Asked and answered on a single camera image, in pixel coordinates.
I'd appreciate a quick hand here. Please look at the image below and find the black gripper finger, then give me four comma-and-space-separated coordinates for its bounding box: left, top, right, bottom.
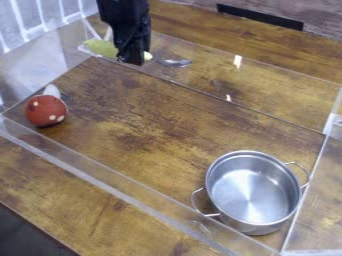
117, 32, 151, 66

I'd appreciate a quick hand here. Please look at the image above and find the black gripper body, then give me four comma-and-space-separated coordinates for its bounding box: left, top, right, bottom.
95, 0, 153, 54

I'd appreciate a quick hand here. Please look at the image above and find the green handled metal spoon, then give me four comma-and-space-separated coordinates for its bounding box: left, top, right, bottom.
85, 39, 193, 68

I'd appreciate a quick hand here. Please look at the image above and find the red toy mushroom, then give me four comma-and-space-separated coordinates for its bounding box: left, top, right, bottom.
26, 84, 69, 127

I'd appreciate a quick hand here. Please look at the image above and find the black strip on table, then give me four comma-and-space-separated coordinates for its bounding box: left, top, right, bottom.
217, 3, 305, 31

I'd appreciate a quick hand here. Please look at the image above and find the stainless steel pot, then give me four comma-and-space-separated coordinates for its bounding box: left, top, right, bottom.
191, 150, 310, 236

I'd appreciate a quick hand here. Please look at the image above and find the clear acrylic triangular bracket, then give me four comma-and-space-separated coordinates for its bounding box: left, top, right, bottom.
78, 19, 118, 59

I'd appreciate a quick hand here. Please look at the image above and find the clear acrylic enclosure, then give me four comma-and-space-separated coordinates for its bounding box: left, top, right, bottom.
0, 1, 342, 256

